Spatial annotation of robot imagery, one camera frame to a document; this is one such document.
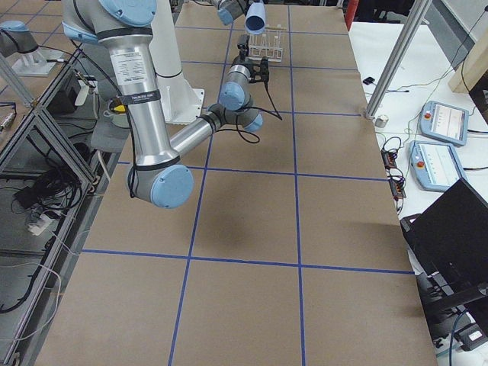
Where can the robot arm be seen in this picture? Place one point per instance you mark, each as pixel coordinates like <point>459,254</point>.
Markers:
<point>229,10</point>
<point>125,29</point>

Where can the teach pendant tablet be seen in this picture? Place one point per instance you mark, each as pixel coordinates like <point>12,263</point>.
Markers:
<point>444,122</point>
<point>436,166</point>

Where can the aluminium frame post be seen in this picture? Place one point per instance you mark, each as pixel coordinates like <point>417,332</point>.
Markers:
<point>413,21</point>

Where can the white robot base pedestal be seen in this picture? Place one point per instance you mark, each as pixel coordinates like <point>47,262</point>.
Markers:
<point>181,103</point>

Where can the small black device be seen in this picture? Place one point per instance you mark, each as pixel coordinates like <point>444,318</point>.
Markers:
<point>368,80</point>

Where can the black laptop on stand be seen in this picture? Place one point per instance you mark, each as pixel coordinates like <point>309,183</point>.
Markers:
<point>450,236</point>

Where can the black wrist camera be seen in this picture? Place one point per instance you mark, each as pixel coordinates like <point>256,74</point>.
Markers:
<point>259,71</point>

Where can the far teach pendant tablet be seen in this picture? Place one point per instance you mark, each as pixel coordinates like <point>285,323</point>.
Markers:
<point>444,122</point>

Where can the light blue plastic cup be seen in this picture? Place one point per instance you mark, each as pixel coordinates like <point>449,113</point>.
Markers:
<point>255,21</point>

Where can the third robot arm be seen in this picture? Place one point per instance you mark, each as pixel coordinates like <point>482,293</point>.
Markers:
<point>32,61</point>

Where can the steel bowl with corn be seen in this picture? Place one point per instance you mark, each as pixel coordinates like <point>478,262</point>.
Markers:
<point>116,112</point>

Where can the white wire cup holder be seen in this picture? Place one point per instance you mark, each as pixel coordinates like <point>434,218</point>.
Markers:
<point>269,43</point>

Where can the near teach pendant tablet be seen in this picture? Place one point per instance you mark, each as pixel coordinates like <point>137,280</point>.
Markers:
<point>436,166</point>

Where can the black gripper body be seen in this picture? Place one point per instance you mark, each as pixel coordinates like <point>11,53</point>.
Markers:
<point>252,71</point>

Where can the small silver cylinder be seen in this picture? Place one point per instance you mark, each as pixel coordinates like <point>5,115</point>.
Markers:
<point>381,121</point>

